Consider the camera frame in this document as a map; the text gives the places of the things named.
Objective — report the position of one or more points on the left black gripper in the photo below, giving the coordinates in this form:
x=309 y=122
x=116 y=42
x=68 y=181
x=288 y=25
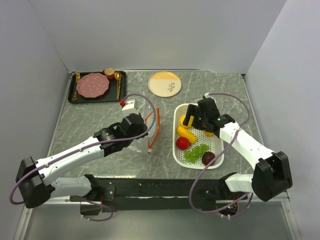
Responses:
x=143 y=129

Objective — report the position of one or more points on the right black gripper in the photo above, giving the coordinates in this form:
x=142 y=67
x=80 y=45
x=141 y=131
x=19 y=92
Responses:
x=192 y=110

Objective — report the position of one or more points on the clear orange zip bag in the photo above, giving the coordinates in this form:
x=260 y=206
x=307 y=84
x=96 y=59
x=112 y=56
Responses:
x=145 y=144

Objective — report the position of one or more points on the red toy fruit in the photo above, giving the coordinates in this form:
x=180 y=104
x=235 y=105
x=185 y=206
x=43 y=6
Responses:
x=182 y=143

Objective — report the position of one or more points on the green toy grapes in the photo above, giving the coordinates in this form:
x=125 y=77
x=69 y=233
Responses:
x=191 y=156

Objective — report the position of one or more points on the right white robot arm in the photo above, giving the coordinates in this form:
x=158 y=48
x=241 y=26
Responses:
x=271 y=170

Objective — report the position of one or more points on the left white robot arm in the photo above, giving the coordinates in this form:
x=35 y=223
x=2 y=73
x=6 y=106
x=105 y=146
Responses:
x=42 y=179

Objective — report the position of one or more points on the yellow toy pear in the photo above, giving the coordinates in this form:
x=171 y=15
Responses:
x=181 y=121

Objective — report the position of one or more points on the yellow toy banana piece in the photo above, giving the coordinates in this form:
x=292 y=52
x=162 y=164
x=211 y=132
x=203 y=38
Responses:
x=185 y=133

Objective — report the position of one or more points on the yellow toy lemon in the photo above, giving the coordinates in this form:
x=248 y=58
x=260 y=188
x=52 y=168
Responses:
x=207 y=133

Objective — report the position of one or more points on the cream orange round plate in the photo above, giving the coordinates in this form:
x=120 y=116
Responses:
x=164 y=84

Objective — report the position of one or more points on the white perforated plastic basket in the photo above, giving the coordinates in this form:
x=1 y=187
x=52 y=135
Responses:
x=214 y=144

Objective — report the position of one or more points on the dark maroon toy fruit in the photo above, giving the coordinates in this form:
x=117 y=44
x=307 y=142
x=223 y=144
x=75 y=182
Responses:
x=207 y=157

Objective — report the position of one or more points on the gold spoon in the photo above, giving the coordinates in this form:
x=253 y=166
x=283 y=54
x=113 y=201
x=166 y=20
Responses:
x=117 y=76

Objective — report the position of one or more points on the pink dotted plate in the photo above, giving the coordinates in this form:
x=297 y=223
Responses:
x=93 y=85

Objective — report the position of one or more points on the orange cup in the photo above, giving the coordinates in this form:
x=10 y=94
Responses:
x=109 y=73

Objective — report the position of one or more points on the gold fork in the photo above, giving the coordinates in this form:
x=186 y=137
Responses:
x=77 y=79

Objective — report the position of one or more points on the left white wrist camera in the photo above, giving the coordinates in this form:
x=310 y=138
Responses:
x=130 y=107

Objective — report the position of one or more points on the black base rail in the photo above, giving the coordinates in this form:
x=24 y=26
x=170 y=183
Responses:
x=128 y=194

